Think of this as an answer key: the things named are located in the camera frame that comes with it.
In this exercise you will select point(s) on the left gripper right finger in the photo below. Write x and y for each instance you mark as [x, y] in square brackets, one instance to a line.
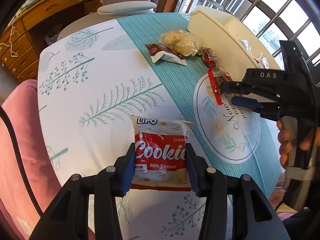
[253, 215]

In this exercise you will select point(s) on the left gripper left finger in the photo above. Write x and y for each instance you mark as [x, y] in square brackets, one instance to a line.
[67, 215]

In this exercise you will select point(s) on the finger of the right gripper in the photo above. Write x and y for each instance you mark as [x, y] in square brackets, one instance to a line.
[246, 102]
[234, 87]

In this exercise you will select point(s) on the clear red-trimmed snack bag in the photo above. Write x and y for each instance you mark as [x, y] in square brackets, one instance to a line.
[216, 73]

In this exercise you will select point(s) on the clear pastry snack bag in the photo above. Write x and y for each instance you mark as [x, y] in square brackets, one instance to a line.
[246, 45]

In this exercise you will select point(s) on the dark red snowflake snack packet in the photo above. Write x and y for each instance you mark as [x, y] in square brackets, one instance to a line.
[159, 52]

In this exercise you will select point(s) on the Lipo cookies packet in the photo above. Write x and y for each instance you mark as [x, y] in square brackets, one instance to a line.
[160, 154]

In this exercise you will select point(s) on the clear bag of puffed snacks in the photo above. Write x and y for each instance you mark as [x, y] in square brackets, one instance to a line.
[183, 42]

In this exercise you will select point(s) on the person's right hand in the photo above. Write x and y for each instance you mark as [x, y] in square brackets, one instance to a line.
[286, 145]

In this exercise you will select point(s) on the cream plastic storage bin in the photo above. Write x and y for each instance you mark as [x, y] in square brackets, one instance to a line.
[220, 32]

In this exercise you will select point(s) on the window with metal grille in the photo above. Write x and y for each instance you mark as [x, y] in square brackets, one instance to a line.
[270, 21]

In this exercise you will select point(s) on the pink sofa chair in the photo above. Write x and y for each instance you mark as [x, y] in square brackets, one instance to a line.
[22, 108]

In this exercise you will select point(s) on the leaf-patterned tablecloth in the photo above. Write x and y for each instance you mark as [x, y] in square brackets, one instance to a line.
[93, 81]

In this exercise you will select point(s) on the grey office chair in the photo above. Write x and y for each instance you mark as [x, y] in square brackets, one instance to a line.
[109, 10]

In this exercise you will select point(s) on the wooden drawer desk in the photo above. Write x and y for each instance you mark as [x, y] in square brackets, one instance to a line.
[24, 39]

